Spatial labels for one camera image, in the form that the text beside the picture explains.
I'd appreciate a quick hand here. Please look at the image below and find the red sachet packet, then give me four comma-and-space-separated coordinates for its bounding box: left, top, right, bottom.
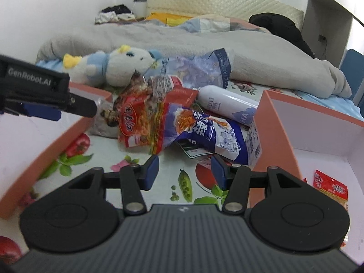
164, 86, 198, 108

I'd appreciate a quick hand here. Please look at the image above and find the black clothing pile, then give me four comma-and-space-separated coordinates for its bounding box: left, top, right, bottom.
249, 12, 315, 58

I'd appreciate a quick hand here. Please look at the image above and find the blue white snack bag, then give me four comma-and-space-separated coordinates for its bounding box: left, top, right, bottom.
151, 103, 249, 165

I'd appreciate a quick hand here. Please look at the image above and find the blue chair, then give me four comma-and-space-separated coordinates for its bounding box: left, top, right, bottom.
340, 49, 364, 115

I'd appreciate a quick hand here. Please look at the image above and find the red orange noodle snack bag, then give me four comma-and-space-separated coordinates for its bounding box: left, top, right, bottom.
118, 94, 164, 148

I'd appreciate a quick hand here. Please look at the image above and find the grey black sesame packet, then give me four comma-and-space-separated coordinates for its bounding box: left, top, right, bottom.
87, 99, 119, 139

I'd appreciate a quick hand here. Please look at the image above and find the grey duvet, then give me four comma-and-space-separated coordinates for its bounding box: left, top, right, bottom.
36, 21, 352, 99

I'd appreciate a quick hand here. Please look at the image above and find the grey wardrobe cabinet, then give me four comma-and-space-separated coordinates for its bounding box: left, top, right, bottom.
302, 0, 363, 67

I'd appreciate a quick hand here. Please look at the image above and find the white blue plush toy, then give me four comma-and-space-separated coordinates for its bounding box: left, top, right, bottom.
62, 45, 162, 87

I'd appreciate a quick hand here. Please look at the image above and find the clear brown snack bag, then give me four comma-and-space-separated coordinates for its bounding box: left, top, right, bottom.
114, 72, 182, 110

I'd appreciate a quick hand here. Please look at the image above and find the pink box lid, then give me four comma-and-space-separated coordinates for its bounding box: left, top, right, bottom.
0, 81, 114, 220

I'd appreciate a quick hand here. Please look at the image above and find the yellow pillow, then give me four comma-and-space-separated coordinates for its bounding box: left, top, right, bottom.
145, 12, 192, 27

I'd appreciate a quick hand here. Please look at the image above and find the cardboard box with clothes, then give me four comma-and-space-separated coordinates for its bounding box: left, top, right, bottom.
94, 4, 144, 25

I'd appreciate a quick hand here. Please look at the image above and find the purple facial tissue pack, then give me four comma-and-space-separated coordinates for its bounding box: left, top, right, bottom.
147, 47, 235, 90

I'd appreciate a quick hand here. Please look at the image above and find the red spicy strips bag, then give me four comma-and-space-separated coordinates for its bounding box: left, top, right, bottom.
312, 169, 349, 211

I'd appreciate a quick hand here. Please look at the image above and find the pink gift box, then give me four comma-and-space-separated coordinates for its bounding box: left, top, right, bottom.
245, 91, 363, 264

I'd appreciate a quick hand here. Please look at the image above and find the patchwork pillow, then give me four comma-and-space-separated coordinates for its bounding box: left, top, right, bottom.
177, 14, 271, 34

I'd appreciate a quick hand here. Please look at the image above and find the white spray bottle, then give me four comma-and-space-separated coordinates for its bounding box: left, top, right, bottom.
197, 85, 258, 126

